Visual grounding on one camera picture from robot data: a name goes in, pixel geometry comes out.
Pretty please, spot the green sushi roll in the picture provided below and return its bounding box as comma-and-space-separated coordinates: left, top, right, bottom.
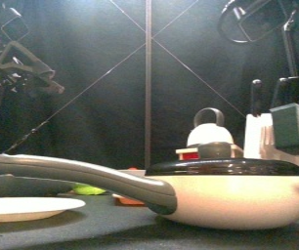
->
72, 183, 108, 196

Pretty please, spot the white paper plate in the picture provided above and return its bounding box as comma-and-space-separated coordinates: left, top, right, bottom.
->
0, 196, 88, 224

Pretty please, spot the grey green block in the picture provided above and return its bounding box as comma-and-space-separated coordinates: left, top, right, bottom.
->
269, 102, 299, 153

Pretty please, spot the white knife block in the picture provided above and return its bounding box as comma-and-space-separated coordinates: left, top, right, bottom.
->
243, 112, 299, 203

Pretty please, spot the wooden toy box red front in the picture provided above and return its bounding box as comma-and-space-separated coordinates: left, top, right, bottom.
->
175, 144, 245, 161

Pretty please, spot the orange toy food piece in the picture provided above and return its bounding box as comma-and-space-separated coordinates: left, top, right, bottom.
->
112, 192, 147, 207

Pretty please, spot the black pot lid grey knob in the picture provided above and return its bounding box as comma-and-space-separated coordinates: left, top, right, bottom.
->
145, 142, 299, 178

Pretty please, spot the thin diagonal brace wire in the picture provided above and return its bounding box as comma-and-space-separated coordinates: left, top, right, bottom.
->
108, 0, 247, 117
2, 0, 201, 154

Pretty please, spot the vertical metal frame pole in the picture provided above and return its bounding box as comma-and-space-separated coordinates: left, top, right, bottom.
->
144, 0, 153, 169

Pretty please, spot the black handled toy knife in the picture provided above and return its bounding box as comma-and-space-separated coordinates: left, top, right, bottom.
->
271, 76, 299, 108
249, 78, 264, 118

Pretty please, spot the white toy kettle grey handle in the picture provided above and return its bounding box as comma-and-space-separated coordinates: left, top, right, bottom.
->
185, 107, 236, 147

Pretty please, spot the white toy pot grey handle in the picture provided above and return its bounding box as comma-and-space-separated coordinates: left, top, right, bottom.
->
0, 153, 299, 230

